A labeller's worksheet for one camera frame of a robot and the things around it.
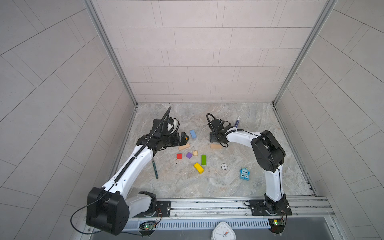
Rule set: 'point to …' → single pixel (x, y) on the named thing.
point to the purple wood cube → (189, 155)
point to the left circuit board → (147, 226)
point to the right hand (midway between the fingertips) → (214, 138)
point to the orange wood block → (186, 138)
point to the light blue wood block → (192, 132)
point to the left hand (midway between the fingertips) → (186, 137)
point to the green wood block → (203, 159)
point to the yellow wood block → (199, 168)
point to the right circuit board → (277, 225)
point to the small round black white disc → (224, 166)
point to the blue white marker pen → (237, 122)
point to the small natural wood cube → (195, 153)
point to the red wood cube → (179, 156)
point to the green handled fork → (155, 169)
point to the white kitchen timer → (223, 231)
